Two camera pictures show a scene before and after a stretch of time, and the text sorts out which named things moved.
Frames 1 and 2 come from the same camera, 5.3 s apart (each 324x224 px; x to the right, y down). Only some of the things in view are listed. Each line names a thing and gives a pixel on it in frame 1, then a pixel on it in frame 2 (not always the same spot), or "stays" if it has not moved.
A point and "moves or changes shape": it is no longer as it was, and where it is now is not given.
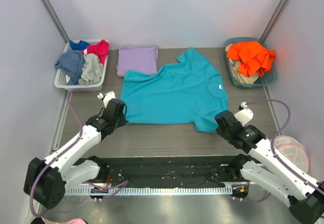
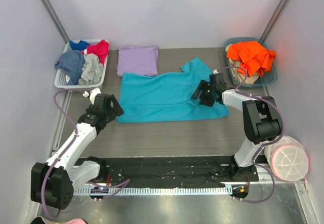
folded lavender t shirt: x=141 y=59 stays
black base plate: x=169 y=172 stays
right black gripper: x=220 y=129 → x=203 y=92
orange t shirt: x=254 y=57 stays
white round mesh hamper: x=292 y=149 stays
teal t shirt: x=191 y=91 moves or changes shape
